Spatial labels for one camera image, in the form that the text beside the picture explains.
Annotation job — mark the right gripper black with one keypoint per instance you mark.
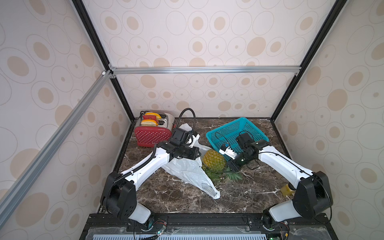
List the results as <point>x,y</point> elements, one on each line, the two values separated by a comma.
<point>235,162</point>

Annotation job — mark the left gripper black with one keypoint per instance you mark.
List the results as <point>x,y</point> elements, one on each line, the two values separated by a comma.
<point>192,154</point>

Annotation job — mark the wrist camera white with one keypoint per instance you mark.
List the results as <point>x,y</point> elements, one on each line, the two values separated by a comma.
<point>226,150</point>
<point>194,140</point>

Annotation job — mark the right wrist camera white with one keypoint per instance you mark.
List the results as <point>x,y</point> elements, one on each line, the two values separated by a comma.
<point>226,150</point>

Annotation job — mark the small yellow bottle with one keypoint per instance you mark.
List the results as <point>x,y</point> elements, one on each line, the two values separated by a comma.
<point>287,190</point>

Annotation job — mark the white plastic bag lemon print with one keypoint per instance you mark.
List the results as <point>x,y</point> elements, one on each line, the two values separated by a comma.
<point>191,172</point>

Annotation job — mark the teal plastic basket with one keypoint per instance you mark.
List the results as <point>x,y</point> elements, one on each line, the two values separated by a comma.
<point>227,134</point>

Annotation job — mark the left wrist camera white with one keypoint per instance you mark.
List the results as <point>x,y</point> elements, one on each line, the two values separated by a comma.
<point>194,140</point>

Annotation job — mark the pineapple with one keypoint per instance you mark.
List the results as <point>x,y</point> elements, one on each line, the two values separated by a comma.
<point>215,166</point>

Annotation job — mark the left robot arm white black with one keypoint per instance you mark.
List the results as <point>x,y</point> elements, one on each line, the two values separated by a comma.
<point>119,196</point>

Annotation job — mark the diagonal aluminium frame bar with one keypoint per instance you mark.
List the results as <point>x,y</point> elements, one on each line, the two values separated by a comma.
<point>27,179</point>

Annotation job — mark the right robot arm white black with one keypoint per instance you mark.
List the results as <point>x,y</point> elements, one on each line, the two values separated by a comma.
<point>312,189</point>

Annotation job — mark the horizontal aluminium frame bar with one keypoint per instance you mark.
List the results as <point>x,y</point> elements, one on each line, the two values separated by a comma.
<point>207,70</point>

